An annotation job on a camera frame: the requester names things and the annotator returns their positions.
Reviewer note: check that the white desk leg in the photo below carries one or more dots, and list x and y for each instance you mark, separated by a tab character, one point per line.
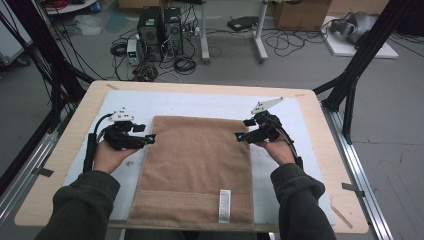
205	30
261	30

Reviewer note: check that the black metal frame stand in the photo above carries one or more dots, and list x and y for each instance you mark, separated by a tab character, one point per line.
43	50
366	50

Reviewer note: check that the black computer tower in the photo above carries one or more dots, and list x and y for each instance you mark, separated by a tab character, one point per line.
173	30
150	30

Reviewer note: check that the white floor board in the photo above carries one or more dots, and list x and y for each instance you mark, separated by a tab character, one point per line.
373	50

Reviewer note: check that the round white table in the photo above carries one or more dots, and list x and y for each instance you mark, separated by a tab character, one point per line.
70	6

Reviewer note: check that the black tape strip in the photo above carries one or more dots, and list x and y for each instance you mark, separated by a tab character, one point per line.
45	172
353	189

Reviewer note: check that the large cardboard box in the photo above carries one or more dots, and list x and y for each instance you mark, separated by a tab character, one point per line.
300	13

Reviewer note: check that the person's left hand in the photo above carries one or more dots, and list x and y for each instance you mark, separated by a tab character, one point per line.
110	156

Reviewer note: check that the aluminium rail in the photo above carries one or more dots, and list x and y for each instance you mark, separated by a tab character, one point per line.
360	173
26	180

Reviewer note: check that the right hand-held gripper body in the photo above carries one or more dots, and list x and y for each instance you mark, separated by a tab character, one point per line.
265	128

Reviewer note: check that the grey helmet-like device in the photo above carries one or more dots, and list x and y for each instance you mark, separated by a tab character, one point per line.
356	25

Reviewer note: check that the flat black device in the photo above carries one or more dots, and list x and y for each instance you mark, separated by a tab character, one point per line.
241	23

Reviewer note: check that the white grid mat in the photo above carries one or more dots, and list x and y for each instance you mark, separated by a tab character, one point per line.
200	103

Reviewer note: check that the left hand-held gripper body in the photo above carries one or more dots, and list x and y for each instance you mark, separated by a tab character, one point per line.
121	136

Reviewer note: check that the beige terry towel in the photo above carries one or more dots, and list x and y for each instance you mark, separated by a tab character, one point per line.
193	160

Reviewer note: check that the white power supply unit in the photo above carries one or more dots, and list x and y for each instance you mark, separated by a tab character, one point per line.
132	51

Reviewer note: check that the person's right hand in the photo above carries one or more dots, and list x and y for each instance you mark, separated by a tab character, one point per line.
280	151

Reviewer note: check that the small cardboard box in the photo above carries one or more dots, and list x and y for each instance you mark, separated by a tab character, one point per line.
140	4

